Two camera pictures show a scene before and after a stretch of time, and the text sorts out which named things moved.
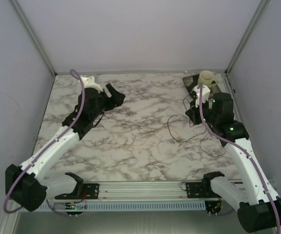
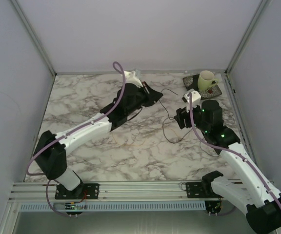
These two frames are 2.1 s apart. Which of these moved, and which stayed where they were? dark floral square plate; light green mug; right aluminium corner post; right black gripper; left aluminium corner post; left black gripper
Moved: left black gripper; right black gripper
Stayed: right aluminium corner post; left aluminium corner post; light green mug; dark floral square plate
